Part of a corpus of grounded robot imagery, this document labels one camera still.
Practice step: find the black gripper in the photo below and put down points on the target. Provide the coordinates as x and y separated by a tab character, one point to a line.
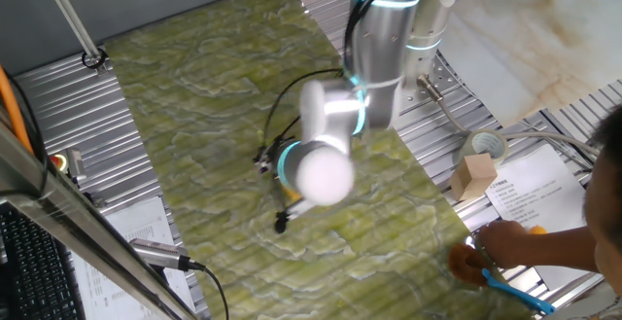
265	160

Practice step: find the person's left forearm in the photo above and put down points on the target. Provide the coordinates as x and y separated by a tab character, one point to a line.
559	248

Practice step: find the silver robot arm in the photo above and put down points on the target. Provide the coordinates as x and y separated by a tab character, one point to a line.
379	43

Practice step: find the person's left hand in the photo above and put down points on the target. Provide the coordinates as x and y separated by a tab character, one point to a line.
500	244

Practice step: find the printed paper sheet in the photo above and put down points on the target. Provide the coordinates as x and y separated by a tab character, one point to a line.
141	223
534	188

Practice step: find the black clamp tool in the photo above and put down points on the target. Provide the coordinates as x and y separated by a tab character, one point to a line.
155	253

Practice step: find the red emergency stop button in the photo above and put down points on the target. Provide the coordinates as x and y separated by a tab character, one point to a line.
59	163

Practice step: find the wooden block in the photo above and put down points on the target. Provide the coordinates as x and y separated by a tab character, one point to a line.
471	176

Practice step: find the beige tape roll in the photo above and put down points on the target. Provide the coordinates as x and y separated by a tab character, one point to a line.
500	140

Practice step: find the thin grey metal rod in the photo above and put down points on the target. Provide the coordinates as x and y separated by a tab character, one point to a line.
68	16

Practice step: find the black keyboard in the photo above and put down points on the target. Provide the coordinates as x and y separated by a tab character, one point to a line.
34	271

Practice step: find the orange round object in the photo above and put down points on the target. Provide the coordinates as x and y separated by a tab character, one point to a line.
538	230

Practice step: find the white t-shirt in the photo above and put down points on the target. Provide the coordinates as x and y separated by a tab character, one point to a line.
588	310

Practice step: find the aluminium frame profile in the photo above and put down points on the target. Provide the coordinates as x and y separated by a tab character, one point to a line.
73	218

